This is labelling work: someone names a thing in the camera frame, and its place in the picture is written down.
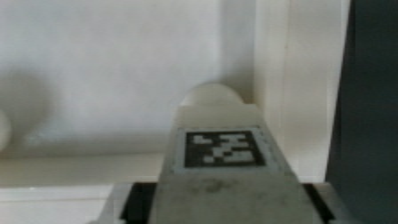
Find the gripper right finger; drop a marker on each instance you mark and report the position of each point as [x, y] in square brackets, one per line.
[328, 204]

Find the white table leg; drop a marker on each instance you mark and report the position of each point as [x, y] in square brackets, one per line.
[228, 184]

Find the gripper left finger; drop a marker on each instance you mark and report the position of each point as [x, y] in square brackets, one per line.
[129, 203]

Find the white square table top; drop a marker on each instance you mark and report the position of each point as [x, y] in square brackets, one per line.
[104, 58]

